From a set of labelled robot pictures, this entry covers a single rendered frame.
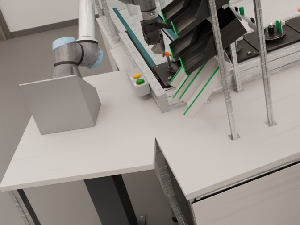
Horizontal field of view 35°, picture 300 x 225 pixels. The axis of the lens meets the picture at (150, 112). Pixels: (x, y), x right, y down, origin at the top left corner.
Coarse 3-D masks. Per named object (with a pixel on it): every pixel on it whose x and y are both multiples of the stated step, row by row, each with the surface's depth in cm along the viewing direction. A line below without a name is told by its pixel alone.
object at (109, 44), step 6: (246, 0) 318; (252, 0) 315; (234, 6) 314; (102, 24) 344; (102, 30) 334; (102, 36) 360; (108, 36) 322; (108, 42) 316; (120, 42) 309; (108, 48) 339; (108, 54) 362; (114, 66) 344
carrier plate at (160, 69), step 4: (160, 64) 246; (164, 64) 245; (156, 68) 243; (160, 68) 242; (164, 68) 241; (156, 72) 240; (160, 72) 238; (164, 72) 237; (160, 76) 235; (164, 76) 234; (168, 76) 233; (172, 76) 232; (164, 80) 231; (168, 80) 230; (164, 84) 228; (168, 84) 226
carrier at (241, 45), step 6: (234, 42) 237; (240, 42) 245; (246, 42) 244; (228, 48) 237; (240, 48) 236; (246, 48) 238; (252, 48) 237; (228, 54) 233; (240, 54) 234; (246, 54) 233; (252, 54) 232; (258, 54) 231; (240, 60) 230
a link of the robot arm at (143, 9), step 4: (136, 0) 215; (140, 0) 213; (144, 0) 212; (148, 0) 212; (152, 0) 213; (136, 4) 218; (140, 4) 214; (144, 4) 213; (148, 4) 213; (152, 4) 214; (140, 8) 217; (144, 8) 214; (148, 8) 214; (152, 8) 215
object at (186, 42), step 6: (192, 30) 204; (198, 30) 191; (186, 36) 206; (192, 36) 192; (198, 36) 192; (174, 42) 207; (180, 42) 205; (186, 42) 202; (192, 42) 194; (174, 48) 206; (180, 48) 202; (186, 48) 195; (174, 54) 202; (180, 54) 196
